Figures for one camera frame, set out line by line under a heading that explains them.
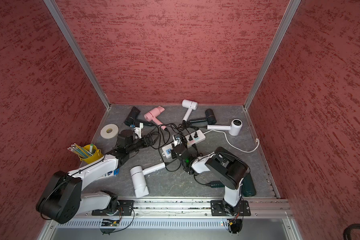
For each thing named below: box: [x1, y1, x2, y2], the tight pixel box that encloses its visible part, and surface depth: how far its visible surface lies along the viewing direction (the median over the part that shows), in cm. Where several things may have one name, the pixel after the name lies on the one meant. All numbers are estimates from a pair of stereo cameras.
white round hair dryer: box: [207, 118, 243, 136], surface depth 102 cm
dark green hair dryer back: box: [189, 108, 217, 125], surface depth 110 cm
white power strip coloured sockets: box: [161, 129, 206, 159], surface depth 97 cm
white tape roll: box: [100, 124, 119, 139], surface depth 105 cm
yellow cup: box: [78, 145, 104, 164], surface depth 85 cm
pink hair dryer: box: [144, 106, 167, 131], surface depth 110 cm
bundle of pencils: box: [67, 143, 93, 158], surface depth 81 cm
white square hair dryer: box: [181, 99, 199, 122], surface depth 119 cm
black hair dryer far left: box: [124, 106, 141, 128], surface depth 109 cm
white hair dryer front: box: [130, 162, 166, 198], surface depth 81 cm
